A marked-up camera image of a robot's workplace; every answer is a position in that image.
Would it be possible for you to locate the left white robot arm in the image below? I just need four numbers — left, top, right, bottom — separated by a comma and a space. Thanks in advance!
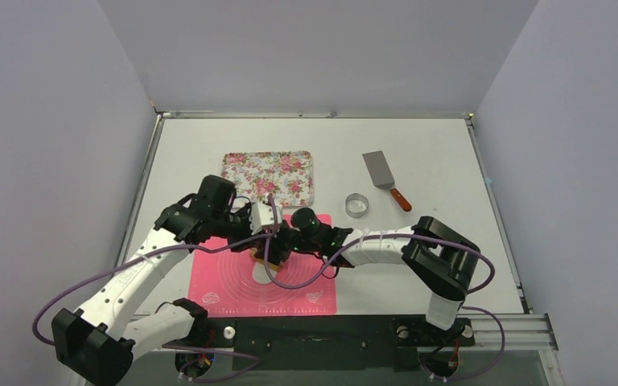
51, 175, 256, 385

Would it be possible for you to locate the metal spatula wooden handle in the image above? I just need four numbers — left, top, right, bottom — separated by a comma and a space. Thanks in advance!
362, 150, 412, 212

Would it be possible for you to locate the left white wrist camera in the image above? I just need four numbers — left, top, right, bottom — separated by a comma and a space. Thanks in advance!
250, 203, 283, 235

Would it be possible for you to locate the floral tray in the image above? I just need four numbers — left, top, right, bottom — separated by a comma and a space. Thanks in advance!
220, 150, 315, 207

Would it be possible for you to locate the pink silicone baking mat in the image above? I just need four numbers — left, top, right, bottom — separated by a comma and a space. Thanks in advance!
187, 213, 338, 316

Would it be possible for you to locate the white dough piece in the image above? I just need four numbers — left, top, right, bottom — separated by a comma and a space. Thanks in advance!
252, 261, 278, 285

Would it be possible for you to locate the aluminium front rail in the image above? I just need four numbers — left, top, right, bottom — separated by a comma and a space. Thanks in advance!
76, 313, 559, 354

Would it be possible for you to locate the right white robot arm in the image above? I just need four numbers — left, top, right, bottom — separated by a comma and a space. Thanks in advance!
256, 208, 483, 343

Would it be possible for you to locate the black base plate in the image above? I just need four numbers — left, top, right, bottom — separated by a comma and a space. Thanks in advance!
176, 314, 476, 372

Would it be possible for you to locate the metal ring cutter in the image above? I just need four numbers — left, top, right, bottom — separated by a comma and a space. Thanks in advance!
344, 193, 369, 219

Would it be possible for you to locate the wooden dough roller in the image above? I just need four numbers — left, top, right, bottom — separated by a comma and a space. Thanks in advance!
249, 247, 287, 270

